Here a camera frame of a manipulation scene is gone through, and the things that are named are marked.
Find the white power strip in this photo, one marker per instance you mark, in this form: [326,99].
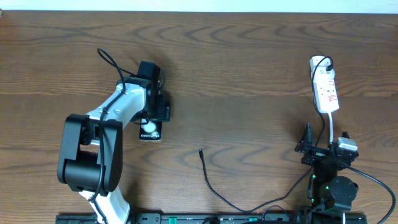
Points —
[324,89]

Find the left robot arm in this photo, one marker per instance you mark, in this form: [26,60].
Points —
[91,154]

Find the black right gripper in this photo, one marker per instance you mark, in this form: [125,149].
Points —
[316,154]

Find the black Samsung flip phone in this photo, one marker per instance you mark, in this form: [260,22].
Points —
[152,131]

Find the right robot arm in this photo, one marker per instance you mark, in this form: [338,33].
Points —
[331,194]

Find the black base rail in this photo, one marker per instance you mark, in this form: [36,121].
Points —
[155,218]

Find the white USB charger plug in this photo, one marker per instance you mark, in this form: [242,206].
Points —
[327,71]

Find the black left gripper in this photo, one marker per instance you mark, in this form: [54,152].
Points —
[164,112]

